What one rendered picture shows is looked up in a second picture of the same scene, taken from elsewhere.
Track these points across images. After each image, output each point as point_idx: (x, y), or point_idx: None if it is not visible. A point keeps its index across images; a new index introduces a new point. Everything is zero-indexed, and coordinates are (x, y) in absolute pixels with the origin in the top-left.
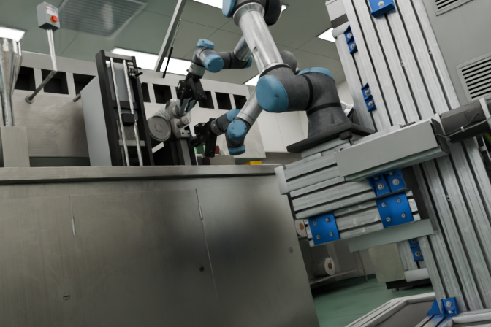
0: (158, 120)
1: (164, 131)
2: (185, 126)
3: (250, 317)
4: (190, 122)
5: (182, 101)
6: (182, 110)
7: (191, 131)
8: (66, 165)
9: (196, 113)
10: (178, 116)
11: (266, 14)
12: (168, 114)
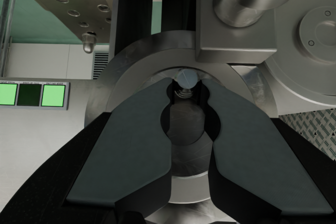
0: (322, 71)
1: (292, 11)
2: (155, 35)
3: None
4: (108, 64)
5: (317, 164)
6: (228, 92)
7: (112, 23)
8: None
9: (4, 191)
10: (212, 80)
11: None
12: (262, 104)
